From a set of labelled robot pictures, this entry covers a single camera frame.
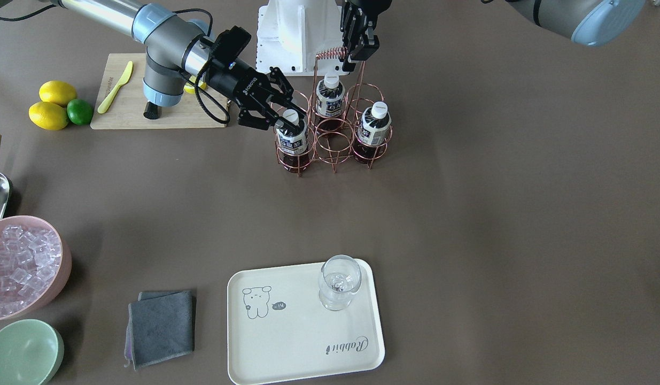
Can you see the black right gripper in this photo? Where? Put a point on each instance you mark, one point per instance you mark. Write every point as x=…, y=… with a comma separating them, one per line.
x=238, y=85

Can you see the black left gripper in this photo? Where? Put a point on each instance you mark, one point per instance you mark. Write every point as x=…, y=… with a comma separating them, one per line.
x=360, y=12

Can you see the tea bottle white cap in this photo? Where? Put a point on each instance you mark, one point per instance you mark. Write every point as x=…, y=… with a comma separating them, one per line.
x=292, y=139

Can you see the copper wire bottle basket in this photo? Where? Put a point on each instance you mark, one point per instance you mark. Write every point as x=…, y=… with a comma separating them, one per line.
x=334, y=140

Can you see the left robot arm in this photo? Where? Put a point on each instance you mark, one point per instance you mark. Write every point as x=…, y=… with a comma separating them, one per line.
x=589, y=23

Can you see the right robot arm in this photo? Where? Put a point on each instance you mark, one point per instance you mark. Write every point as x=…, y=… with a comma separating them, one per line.
x=177, y=49

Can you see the half lemon slice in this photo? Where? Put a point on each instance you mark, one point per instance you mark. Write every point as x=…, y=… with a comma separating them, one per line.
x=189, y=86

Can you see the steel muddler black tip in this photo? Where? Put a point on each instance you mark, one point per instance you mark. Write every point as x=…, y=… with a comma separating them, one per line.
x=151, y=111

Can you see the wooden cutting board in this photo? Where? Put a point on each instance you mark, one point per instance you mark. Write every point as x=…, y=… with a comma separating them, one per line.
x=126, y=111

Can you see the yellow plastic knife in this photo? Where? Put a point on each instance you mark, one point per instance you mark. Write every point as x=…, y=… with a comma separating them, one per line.
x=122, y=80

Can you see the clear wine glass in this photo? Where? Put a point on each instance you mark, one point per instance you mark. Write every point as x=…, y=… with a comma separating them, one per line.
x=340, y=278

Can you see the green lime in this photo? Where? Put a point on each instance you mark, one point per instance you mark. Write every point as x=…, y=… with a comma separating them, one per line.
x=80, y=112

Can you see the yellow lemon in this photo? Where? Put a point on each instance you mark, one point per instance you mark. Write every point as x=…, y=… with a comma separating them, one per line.
x=49, y=116
x=58, y=92

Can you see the cream rabbit tray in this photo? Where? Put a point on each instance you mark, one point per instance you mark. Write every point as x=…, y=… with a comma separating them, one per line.
x=278, y=329

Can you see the grey folded cloth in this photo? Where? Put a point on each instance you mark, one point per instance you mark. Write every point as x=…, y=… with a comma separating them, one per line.
x=161, y=326

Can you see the pink bowl with ice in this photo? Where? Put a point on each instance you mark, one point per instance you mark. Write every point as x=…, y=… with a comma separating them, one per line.
x=35, y=264

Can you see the green bowl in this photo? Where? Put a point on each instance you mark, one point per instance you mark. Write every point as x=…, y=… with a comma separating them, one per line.
x=31, y=352

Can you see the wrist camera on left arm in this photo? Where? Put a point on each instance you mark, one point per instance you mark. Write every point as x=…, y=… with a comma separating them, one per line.
x=228, y=45

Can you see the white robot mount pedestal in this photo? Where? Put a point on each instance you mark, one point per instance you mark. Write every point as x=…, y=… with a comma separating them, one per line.
x=290, y=34

